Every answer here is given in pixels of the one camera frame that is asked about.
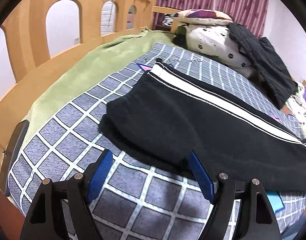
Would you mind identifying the black padded jacket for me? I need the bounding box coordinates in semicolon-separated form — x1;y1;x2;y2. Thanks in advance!
228;23;297;109

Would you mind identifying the purple patchwork pillow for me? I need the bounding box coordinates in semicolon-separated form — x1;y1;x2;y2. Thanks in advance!
170;9;233;25

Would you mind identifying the white flower-print duvet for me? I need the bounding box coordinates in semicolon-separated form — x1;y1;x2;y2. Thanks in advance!
173;24;306;138

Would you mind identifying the grey checked star blanket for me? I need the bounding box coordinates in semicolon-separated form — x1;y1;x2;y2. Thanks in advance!
8;43;304;239

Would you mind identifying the wooden bed frame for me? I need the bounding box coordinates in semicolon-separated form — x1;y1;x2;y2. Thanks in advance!
0;0;183;240

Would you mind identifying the black pants white stripe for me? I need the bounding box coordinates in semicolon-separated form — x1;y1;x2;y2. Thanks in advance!
99;60;306;191

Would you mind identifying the green bed sheet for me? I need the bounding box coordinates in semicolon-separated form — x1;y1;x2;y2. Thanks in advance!
25;30;174;134

